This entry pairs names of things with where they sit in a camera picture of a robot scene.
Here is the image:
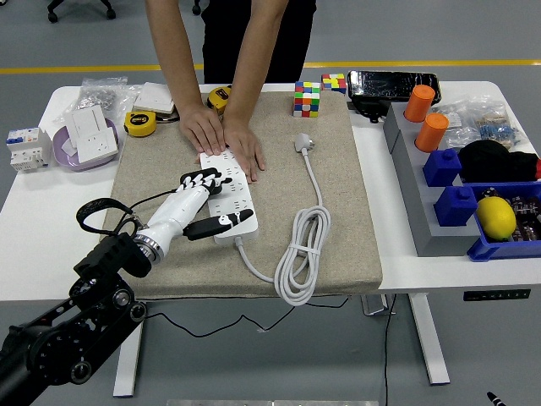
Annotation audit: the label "person's right hand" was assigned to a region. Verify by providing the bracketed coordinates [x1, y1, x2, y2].
[179, 103, 227, 156]

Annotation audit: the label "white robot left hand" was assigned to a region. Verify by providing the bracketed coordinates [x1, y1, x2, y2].
[143, 167, 257, 255]

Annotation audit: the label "person's left hand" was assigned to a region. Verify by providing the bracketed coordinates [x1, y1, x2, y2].
[222, 118, 266, 184]

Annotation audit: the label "white power strip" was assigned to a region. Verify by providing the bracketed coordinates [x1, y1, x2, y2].
[199, 151, 260, 246]

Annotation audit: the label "yellow and black tape measure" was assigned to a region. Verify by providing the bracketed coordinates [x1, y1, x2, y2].
[206, 85, 232, 115]

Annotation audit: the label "beige fabric mat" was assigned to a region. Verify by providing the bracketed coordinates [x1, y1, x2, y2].
[103, 91, 384, 299]

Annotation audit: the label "large Rubik's cube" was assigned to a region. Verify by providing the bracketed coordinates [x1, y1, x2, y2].
[293, 80, 321, 119]

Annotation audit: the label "white table leg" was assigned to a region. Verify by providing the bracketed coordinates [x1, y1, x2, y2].
[112, 300, 147, 398]
[409, 292, 451, 385]

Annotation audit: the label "black table control panel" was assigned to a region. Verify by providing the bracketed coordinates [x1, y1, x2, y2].
[462, 288, 532, 302]

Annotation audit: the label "clear bag of screws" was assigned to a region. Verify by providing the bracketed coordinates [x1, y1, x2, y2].
[78, 76, 143, 123]

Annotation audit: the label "person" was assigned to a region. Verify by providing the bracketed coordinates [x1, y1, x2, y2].
[201, 0, 317, 85]

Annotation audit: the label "small Rubik's cube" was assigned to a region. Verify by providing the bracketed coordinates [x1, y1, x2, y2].
[320, 74, 347, 95]

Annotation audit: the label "purple bowl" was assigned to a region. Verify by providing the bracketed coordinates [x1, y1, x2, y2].
[52, 118, 122, 173]

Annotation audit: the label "blue plastic bin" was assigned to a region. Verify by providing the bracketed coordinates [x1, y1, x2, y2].
[467, 180, 541, 261]

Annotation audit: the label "black glossy case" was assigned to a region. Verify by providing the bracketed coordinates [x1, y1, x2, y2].
[347, 69, 442, 105]

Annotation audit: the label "white circuit breaker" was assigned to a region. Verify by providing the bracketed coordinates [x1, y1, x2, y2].
[5, 126, 52, 173]

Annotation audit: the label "orange cylinder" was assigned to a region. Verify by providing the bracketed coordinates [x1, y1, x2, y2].
[404, 84, 436, 123]
[415, 112, 450, 153]

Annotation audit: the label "yellow lemon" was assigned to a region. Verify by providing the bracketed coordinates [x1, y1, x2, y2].
[476, 196, 517, 242]

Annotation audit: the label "dark electronic components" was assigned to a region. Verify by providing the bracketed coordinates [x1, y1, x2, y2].
[511, 194, 541, 243]

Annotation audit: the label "grey stepped block holder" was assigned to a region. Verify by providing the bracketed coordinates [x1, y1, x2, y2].
[383, 103, 485, 258]

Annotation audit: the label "blue block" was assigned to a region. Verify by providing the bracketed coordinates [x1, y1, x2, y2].
[434, 185, 478, 228]
[422, 147, 462, 188]

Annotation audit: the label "clear bag of small parts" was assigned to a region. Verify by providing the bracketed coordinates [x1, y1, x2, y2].
[433, 104, 481, 150]

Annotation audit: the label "black cloth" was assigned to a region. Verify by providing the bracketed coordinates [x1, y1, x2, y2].
[457, 139, 541, 184]

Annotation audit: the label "clear bag of resistors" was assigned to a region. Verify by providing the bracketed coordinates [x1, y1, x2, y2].
[467, 95, 529, 152]

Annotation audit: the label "flat white switch panel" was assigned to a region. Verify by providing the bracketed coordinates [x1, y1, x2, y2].
[132, 81, 177, 115]

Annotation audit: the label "white power cord with plug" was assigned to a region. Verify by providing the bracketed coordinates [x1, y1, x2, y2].
[234, 133, 332, 306]

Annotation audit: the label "white wall socket plate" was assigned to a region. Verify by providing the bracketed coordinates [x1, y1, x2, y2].
[75, 129, 119, 165]

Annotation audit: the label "black hanging cable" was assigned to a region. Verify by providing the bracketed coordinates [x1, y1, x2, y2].
[383, 294, 398, 406]

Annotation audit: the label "white switch panel box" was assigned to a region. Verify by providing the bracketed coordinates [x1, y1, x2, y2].
[63, 105, 107, 149]

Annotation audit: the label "thin black plug cord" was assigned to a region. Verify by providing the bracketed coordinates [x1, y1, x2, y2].
[126, 189, 352, 339]

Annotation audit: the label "grey bracket under table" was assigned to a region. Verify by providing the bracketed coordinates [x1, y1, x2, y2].
[361, 294, 397, 316]

